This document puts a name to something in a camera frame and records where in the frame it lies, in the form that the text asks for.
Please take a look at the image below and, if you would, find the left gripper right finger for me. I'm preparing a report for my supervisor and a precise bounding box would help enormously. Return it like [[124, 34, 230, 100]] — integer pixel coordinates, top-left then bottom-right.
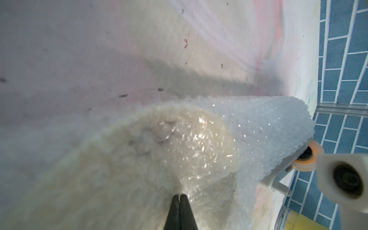
[[180, 194, 198, 230]]

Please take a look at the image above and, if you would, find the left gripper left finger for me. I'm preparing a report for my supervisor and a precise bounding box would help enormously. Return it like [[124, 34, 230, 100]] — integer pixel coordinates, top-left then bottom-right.
[[163, 195, 181, 230]]

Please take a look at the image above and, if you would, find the cream floral dinner plate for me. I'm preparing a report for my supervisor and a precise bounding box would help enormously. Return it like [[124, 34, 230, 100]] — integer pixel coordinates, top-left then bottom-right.
[[7, 104, 239, 230]]

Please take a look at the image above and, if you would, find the clear bubble wrap sheet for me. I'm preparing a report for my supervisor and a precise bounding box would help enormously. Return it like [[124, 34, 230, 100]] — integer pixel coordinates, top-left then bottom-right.
[[1, 96, 314, 230]]

